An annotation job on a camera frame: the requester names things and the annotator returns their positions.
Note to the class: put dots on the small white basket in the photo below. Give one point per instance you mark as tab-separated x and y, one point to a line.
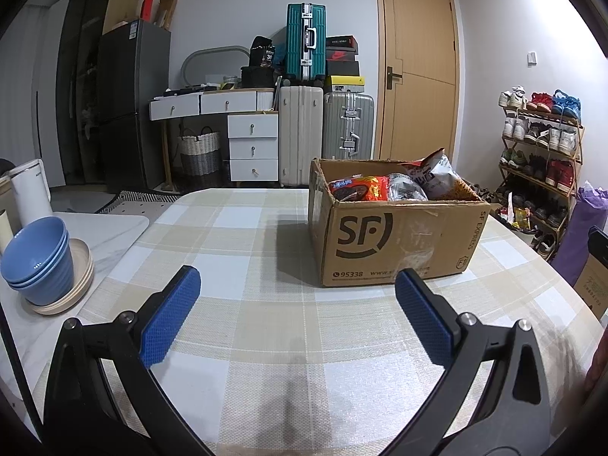
231	80

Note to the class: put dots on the white orange crisp packet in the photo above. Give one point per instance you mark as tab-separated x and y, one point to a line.
444	175

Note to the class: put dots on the white desk with drawers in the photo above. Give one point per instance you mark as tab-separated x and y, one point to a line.
251	149

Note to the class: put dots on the black white patterned rug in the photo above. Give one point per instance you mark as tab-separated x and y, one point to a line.
128	202

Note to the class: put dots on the wooden door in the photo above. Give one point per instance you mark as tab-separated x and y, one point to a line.
422	104

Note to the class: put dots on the black paper bag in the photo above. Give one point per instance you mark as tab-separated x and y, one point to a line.
263	52

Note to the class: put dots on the grey silver snack packet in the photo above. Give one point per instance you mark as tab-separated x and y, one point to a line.
406	187

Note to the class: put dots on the scattered sneakers group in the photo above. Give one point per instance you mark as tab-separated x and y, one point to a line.
485	194

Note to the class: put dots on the oval grey mirror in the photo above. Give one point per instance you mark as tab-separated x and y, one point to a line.
213	59

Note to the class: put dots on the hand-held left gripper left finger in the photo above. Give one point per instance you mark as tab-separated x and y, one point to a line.
171	313

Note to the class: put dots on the red cookie packet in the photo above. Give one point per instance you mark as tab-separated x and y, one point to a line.
356	188

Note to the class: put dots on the beige suitcase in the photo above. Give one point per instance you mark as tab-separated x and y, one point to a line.
300	135

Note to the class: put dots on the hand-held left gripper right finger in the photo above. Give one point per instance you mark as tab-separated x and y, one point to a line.
422	313

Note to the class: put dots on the silver suitcase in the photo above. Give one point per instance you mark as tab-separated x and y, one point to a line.
349	126

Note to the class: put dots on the grey refrigerator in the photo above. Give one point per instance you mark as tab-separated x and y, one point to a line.
133	104

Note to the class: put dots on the white thermos jug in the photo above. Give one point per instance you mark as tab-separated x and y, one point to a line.
31	194

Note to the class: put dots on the plain black shoe box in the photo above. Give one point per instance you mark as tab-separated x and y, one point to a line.
342	69

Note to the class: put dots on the small brown cardboard piece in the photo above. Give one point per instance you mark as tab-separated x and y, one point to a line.
167	12

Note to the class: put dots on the collection of racked shoes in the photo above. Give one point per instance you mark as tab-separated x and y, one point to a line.
558	173

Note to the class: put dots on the wooden shoe rack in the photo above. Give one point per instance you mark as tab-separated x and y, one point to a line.
578	152

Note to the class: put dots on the teal suitcase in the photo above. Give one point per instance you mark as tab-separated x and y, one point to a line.
304	42

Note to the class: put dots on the red paper bag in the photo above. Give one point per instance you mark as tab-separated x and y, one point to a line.
147	8

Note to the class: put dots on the small printed cardboard box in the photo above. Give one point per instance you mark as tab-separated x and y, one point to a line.
591	285

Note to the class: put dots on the person's right hand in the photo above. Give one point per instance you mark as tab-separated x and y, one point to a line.
598	370

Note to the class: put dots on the brown cardboard box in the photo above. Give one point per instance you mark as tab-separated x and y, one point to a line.
403	247

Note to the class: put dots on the woven laundry basket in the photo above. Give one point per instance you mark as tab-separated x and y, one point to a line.
199	159

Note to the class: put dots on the purple bag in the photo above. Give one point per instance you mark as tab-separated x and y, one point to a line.
577	237

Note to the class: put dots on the black storage box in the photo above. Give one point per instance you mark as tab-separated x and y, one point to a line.
259	77

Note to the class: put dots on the dark glass cabinet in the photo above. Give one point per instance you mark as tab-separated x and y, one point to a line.
80	80

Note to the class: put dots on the white tumbler cup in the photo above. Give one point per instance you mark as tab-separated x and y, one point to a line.
4	232

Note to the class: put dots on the black shoe box red label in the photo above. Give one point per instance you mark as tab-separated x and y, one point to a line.
342	42

